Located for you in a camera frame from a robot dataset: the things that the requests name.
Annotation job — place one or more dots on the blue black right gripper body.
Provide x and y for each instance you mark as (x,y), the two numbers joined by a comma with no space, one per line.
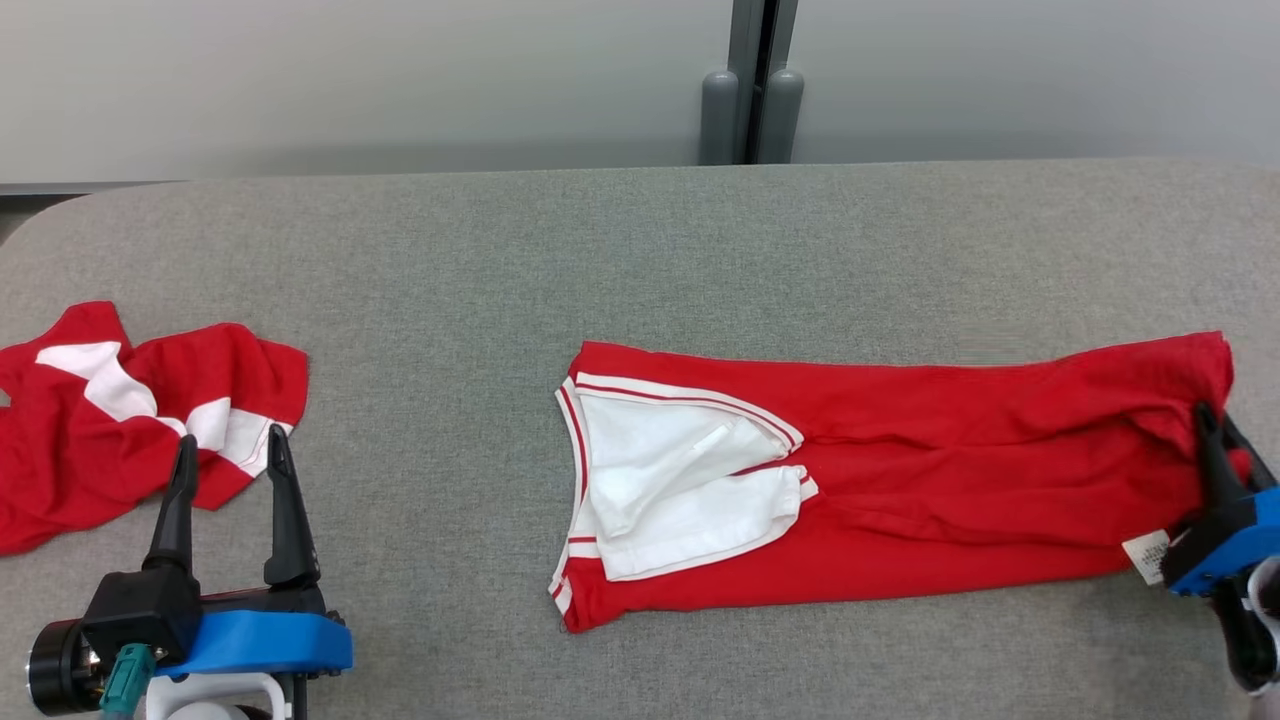
(1230,545)

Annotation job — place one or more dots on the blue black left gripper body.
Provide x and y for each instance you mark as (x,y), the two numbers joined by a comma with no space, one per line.
(265,640)

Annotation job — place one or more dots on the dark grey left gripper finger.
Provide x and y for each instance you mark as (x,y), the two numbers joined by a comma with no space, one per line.
(178,510)
(288,530)

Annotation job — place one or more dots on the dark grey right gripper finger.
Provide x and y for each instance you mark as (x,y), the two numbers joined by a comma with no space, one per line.
(1255,470)
(1218,470)

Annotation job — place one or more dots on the red shorts white side panels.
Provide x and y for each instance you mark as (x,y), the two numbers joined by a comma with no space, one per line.
(70,450)

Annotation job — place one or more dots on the red jersey shirt white sleeves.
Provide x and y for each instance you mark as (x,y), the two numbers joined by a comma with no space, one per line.
(950,470)

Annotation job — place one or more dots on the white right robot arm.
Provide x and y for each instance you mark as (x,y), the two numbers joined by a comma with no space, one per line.
(1250,630)

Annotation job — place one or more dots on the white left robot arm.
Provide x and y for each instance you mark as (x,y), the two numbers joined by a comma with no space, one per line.
(215,698)

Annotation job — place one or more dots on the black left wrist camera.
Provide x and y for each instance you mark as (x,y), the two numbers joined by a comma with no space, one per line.
(140,615)

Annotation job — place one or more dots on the grey metal floor rail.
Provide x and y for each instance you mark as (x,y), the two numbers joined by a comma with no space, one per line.
(90,188)

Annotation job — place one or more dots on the grey rounded post foot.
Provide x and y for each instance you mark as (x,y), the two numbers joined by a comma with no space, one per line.
(719,120)
(782,120)

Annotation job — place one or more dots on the grey vertical partition post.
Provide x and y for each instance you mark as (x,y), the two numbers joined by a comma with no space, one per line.
(748,40)

